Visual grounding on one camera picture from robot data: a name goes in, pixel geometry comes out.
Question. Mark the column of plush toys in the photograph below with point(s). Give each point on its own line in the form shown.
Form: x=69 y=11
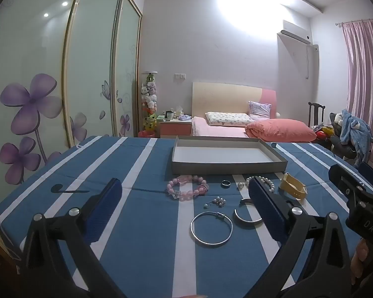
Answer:
x=149 y=99

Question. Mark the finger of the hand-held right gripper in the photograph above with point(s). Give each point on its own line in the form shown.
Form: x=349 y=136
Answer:
x=345 y=178
x=371 y=173

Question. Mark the blue white striped tablecloth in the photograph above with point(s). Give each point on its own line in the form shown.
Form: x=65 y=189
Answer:
x=136 y=254

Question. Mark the person's right hand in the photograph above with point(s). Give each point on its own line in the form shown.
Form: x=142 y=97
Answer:
x=359 y=264

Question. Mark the yellow watch band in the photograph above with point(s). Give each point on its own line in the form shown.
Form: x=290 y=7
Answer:
x=293 y=184

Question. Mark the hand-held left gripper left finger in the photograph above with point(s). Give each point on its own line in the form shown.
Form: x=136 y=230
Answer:
x=107 y=206

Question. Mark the blue plush garment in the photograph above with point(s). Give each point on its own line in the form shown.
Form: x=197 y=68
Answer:
x=356 y=130

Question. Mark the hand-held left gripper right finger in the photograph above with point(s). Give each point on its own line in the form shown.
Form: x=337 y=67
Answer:
x=265 y=208

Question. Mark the pink curtain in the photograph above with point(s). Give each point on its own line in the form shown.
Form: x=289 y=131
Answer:
x=365 y=77

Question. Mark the pile of colourful toys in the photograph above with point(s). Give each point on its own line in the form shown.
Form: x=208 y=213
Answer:
x=324 y=132

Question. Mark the red waste bin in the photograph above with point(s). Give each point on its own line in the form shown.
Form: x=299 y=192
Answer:
x=146 y=134

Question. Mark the flower print sliding wardrobe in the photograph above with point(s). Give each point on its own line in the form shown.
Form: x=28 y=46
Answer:
x=34 y=68

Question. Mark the light blue cloth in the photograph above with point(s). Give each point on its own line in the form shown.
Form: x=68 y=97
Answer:
x=184 y=118

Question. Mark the white air conditioner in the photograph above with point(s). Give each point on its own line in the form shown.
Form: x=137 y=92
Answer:
x=293 y=32

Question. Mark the folded pink quilt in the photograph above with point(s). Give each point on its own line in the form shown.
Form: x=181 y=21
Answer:
x=283 y=130

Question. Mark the small white pearl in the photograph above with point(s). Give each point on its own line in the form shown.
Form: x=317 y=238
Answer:
x=241 y=186

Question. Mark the bed with pink sheet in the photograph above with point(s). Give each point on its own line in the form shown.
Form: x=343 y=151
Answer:
x=217 y=130

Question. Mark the white printed pillow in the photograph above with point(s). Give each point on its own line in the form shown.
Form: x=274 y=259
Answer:
x=227 y=119

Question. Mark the pink wooden nightstand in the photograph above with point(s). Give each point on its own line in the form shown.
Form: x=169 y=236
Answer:
x=175 y=128

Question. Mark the curtain rod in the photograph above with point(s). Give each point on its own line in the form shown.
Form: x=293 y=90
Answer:
x=357 y=21

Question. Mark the beaded pearl earring cluster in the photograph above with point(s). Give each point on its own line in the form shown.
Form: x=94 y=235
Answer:
x=218 y=201

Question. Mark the silver bangle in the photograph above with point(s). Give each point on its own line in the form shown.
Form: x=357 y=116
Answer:
x=205 y=241

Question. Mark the purple patterned pillow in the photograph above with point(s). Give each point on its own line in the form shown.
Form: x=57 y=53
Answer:
x=260 y=109

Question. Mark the beige pink headboard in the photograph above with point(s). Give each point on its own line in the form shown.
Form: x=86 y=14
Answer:
x=223 y=97

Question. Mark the grey cardboard tray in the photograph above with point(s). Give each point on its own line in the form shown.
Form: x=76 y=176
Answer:
x=223 y=155

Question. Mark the dark grey seat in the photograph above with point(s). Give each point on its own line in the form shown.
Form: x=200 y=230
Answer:
x=338 y=144

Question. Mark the grey plush toy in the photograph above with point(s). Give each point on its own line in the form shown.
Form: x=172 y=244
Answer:
x=337 y=119

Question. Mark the dark wooden chair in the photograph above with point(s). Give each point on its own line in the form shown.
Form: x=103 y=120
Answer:
x=316 y=111

